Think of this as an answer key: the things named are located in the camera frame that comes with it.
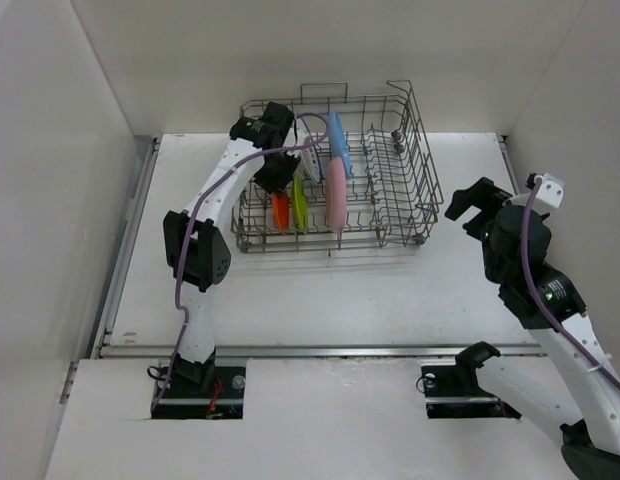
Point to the front aluminium rail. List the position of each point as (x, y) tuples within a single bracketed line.
[(108, 351)]

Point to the orange plate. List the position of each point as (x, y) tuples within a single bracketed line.
[(281, 211)]

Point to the pink plate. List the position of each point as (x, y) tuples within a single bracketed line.
[(336, 196)]

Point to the blue plate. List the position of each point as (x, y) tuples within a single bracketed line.
[(338, 142)]

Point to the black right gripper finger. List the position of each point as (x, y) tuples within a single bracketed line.
[(461, 201), (475, 227)]

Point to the grey wire dish rack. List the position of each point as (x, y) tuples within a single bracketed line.
[(366, 181)]

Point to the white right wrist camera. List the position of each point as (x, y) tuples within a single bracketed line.
[(550, 193)]

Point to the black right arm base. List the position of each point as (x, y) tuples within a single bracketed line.
[(452, 391)]

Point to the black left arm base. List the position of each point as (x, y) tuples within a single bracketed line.
[(219, 397)]

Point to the patterned white plate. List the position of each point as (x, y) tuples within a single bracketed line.
[(309, 163)]

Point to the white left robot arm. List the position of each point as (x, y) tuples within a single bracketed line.
[(259, 150)]

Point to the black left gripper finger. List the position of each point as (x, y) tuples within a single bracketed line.
[(267, 184), (282, 192)]

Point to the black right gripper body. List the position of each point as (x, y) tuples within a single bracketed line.
[(489, 198)]

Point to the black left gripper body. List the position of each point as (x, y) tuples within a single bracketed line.
[(278, 170)]

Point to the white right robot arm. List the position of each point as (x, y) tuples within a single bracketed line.
[(515, 239)]

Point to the green plate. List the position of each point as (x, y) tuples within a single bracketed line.
[(299, 203)]

